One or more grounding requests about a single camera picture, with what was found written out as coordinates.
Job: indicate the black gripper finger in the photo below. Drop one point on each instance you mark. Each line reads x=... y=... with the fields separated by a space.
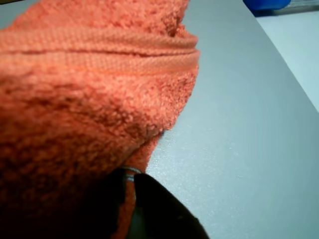
x=164 y=211
x=117 y=189

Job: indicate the orange terry towel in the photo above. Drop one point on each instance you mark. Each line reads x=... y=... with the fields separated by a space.
x=87 y=87

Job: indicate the clear tube with blue cap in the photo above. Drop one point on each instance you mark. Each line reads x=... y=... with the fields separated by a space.
x=264 y=3

